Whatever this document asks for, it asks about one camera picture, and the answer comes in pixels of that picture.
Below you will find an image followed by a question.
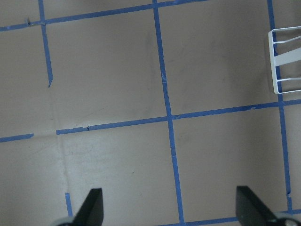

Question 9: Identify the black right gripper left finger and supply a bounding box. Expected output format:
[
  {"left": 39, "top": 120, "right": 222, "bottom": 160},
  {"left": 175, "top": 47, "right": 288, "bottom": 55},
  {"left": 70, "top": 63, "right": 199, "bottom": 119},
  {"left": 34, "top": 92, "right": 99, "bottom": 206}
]
[{"left": 72, "top": 188, "right": 104, "bottom": 226}]

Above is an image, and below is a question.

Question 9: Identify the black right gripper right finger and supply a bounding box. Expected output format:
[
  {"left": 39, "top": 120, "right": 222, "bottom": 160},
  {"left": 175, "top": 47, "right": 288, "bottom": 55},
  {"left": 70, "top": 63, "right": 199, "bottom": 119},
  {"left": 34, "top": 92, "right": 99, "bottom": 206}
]
[{"left": 236, "top": 186, "right": 284, "bottom": 226}]

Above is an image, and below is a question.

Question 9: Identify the white wire cup rack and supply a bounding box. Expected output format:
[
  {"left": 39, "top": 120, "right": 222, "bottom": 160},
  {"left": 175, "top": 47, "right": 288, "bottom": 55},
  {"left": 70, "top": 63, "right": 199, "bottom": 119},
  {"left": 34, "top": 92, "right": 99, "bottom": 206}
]
[{"left": 268, "top": 26, "right": 301, "bottom": 94}]

